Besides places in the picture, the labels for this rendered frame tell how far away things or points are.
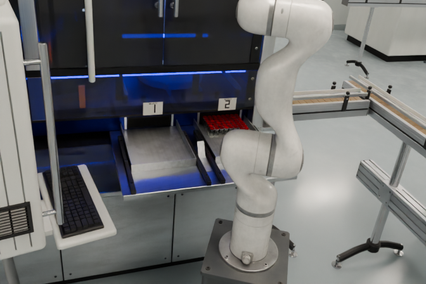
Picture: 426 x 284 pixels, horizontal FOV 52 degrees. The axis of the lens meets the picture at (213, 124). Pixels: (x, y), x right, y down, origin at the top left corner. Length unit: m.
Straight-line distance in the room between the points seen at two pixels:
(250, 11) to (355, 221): 2.30
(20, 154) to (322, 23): 0.87
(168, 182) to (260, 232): 0.49
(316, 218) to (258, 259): 1.69
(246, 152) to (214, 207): 1.14
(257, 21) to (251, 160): 0.37
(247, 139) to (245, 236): 0.31
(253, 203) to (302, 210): 1.85
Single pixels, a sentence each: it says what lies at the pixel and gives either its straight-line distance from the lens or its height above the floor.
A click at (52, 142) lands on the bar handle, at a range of 1.33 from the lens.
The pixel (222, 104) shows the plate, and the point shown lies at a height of 1.02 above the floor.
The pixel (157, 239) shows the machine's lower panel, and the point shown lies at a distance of 2.33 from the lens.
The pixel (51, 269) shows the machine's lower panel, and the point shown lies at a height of 0.18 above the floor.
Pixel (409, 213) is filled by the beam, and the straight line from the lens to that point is 2.46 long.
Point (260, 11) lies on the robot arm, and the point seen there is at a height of 1.63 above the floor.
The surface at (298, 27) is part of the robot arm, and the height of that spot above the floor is 1.60.
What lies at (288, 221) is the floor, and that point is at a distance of 2.98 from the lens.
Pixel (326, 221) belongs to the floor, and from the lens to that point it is 3.06.
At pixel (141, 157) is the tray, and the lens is 1.81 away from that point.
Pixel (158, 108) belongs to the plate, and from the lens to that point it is 1.90.
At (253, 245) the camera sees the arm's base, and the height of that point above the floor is 0.94.
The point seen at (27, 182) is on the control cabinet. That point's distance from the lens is 1.38.
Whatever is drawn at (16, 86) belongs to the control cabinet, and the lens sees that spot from 1.24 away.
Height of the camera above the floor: 1.85
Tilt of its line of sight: 28 degrees down
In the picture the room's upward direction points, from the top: 5 degrees clockwise
